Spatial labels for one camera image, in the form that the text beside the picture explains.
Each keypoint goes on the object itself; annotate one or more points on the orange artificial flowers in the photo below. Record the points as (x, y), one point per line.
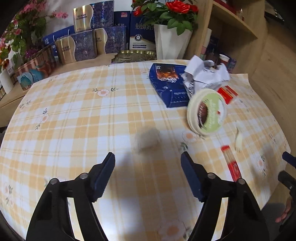
(3, 60)

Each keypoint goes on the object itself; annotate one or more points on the small white scrap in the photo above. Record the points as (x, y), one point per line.
(239, 141)

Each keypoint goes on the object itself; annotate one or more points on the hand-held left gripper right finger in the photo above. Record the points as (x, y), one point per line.
(193, 178)

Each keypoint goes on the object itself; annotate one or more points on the blue flat carton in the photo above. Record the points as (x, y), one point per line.
(57, 34)

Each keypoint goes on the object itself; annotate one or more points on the wooden shelf unit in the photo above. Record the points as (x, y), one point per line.
(266, 69)

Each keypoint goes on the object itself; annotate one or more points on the gold round tin lid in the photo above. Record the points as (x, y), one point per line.
(134, 56)

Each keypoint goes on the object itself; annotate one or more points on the folding table with plaid cloth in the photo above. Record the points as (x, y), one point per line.
(92, 127)

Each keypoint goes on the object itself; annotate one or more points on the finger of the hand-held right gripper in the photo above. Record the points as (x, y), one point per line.
(286, 180)
(290, 158)

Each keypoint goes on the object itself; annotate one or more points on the white faceted flowerpot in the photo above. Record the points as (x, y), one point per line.
(171, 41)

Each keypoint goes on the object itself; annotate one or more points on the pink blossom plant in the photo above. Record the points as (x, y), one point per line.
(20, 44)

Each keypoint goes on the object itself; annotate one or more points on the blue box with white label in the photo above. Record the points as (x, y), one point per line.
(141, 30)

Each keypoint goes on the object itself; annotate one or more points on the wooden sideboard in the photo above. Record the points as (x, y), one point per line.
(13, 97)

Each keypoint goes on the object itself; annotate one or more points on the dark blue box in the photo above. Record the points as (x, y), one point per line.
(166, 90)

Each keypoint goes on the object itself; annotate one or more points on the blue and gold gift box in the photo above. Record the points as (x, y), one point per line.
(115, 38)
(101, 14)
(81, 44)

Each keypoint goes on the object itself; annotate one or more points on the red paper cup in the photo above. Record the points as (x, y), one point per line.
(223, 60)

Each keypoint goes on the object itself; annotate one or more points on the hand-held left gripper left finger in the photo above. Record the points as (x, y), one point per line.
(104, 178)

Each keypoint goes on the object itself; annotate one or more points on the red stick packet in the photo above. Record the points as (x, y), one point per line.
(230, 162)

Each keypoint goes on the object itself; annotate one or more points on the blue box with red logo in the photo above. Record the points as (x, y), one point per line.
(122, 19)

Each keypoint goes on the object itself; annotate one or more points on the small red box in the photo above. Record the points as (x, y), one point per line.
(229, 95)

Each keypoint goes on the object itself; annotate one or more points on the red rose plant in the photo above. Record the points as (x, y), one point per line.
(178, 5)

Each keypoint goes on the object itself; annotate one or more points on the person's right hand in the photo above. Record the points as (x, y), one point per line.
(288, 206)

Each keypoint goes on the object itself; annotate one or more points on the striped tin box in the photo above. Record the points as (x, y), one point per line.
(34, 71)

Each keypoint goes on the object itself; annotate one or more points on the round tub with green lid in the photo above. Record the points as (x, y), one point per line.
(208, 109)

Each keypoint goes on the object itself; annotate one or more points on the white paper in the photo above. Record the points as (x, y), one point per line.
(208, 76)

